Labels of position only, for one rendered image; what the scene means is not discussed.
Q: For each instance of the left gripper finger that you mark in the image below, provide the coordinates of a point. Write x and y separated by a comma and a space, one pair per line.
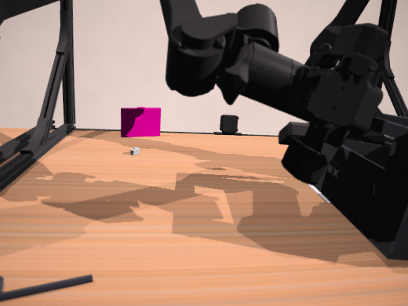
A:
319, 149

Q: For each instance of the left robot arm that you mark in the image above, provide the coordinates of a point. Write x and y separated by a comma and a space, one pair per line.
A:
322, 45

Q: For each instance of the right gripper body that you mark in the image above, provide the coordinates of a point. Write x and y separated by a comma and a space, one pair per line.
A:
301, 159

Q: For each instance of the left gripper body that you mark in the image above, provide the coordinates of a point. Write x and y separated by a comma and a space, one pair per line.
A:
298, 129

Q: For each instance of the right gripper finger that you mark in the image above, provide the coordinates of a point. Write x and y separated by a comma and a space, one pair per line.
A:
347, 134
379, 114

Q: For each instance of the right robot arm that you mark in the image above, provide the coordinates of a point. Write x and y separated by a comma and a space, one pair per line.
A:
194, 65

